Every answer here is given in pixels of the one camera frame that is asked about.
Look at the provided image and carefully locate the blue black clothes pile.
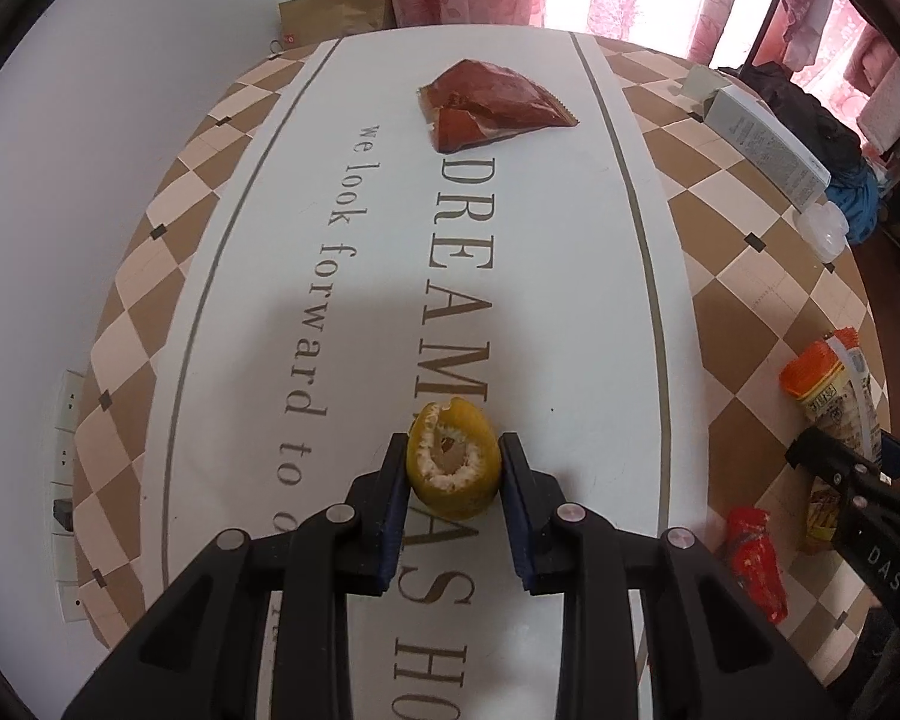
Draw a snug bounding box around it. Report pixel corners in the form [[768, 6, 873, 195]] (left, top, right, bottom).
[[731, 62, 880, 245]]

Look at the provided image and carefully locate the dark red foil bag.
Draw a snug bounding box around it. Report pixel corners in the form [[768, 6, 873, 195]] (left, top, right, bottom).
[[418, 59, 578, 154]]

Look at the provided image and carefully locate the yellow orange snack bag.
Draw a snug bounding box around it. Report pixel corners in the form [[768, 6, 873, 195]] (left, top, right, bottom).
[[779, 327, 881, 554]]

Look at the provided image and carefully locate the red orange snack wrapper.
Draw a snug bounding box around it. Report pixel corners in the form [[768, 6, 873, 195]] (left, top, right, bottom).
[[724, 507, 788, 624]]

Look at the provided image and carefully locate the yellow citrus peel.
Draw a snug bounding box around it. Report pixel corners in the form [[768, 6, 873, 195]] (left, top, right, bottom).
[[406, 397, 502, 520]]

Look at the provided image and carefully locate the checkered table cloth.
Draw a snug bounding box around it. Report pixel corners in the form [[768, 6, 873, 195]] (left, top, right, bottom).
[[69, 26, 888, 718]]

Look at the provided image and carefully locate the clear plastic wrapper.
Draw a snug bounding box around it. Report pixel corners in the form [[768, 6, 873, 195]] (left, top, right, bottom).
[[795, 202, 848, 263]]

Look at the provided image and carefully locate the white wall power strip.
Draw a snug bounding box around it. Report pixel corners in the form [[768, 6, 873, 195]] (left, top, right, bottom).
[[48, 371, 86, 622]]

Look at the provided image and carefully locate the brown paper bag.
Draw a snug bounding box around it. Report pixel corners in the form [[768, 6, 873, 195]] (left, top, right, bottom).
[[278, 0, 397, 47]]

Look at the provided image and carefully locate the tall white carton box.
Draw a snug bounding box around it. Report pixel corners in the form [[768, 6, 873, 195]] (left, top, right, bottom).
[[702, 85, 831, 211]]

